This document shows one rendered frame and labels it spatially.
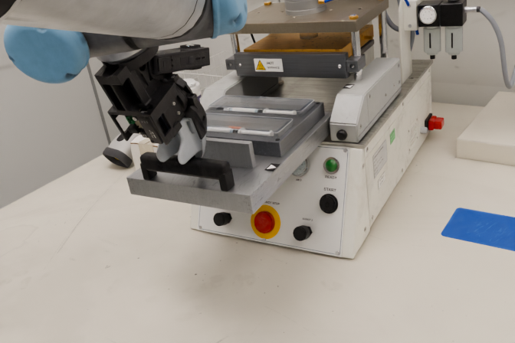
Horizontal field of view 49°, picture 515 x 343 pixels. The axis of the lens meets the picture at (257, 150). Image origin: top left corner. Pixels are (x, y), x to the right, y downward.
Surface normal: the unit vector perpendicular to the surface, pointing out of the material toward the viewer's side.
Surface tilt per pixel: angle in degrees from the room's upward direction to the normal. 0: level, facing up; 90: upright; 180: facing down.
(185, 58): 91
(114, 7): 137
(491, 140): 0
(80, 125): 90
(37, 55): 109
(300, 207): 65
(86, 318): 0
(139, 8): 130
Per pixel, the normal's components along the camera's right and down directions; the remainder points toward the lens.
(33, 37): -0.06, 0.70
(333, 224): -0.50, 0.00
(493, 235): -0.15, -0.90
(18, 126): 0.79, 0.15
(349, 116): -0.43, -0.40
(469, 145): -0.59, 0.41
